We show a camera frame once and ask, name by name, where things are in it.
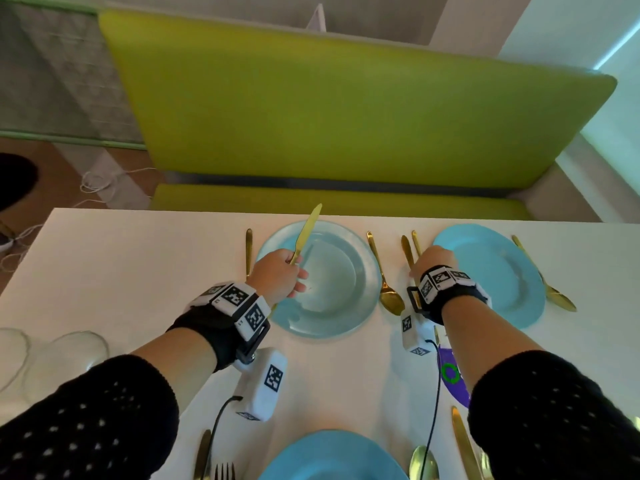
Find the person's left hand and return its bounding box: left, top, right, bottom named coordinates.
left=247, top=248, right=310, bottom=308

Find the person's right hand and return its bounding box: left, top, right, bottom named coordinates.
left=409, top=244, right=459, bottom=285

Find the person's left forearm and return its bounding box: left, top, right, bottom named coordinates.
left=0, top=327, right=219, bottom=480

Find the person's right forearm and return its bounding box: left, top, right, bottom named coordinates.
left=442, top=294, right=640, bottom=480

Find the round purple sticker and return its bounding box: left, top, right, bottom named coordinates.
left=437, top=348, right=471, bottom=408

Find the white table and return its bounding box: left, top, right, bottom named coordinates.
left=0, top=208, right=640, bottom=480

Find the green upholstered bench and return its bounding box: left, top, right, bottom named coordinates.
left=99, top=7, right=619, bottom=221

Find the pale window blind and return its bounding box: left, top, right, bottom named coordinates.
left=582, top=24, right=640, bottom=195

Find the small white sign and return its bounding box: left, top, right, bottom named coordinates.
left=305, top=3, right=327, bottom=33

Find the black round object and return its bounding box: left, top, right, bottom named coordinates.
left=0, top=152, right=40, bottom=211

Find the black wrist strap with markers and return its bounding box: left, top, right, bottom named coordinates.
left=167, top=281, right=272, bottom=373
left=407, top=264, right=493, bottom=325

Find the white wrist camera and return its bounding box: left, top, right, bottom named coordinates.
left=232, top=347, right=289, bottom=422
left=399, top=307, right=436, bottom=357

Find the black camera cable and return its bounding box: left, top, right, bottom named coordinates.
left=202, top=394, right=245, bottom=480
left=419, top=339, right=443, bottom=480

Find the white floor cable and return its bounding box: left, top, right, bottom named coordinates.
left=0, top=167, right=157, bottom=273

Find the wire mesh panel green frame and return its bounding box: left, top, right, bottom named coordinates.
left=0, top=0, right=146, bottom=151

